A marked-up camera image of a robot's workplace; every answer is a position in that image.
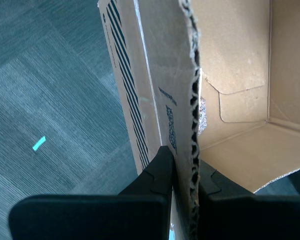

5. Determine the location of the teal floor tape strip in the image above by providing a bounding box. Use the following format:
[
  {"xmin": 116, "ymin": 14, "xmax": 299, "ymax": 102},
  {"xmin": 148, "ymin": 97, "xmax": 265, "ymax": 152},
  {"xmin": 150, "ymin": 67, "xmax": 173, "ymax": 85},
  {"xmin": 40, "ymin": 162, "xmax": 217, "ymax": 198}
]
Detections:
[{"xmin": 32, "ymin": 135, "xmax": 47, "ymax": 152}]

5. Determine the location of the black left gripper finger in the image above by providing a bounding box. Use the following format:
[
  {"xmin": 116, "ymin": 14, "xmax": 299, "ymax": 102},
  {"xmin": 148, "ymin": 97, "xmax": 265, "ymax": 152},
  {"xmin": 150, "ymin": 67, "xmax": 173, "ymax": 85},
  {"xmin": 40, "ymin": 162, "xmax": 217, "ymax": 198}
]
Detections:
[
  {"xmin": 197, "ymin": 159, "xmax": 300, "ymax": 240},
  {"xmin": 8, "ymin": 145, "xmax": 175, "ymax": 240}
]

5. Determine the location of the brown cardboard box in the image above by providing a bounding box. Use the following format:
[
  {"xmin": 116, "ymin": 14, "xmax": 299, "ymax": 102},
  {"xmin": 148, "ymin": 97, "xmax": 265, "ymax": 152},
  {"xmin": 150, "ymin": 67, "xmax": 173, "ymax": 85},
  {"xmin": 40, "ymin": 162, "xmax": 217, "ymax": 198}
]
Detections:
[{"xmin": 97, "ymin": 0, "xmax": 300, "ymax": 240}]

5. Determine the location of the speckled pinkish rock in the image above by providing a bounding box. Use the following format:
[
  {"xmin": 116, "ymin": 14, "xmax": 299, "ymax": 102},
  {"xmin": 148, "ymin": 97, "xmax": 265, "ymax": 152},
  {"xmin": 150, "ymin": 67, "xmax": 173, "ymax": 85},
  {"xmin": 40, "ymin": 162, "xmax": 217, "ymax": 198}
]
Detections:
[{"xmin": 198, "ymin": 96, "xmax": 210, "ymax": 136}]

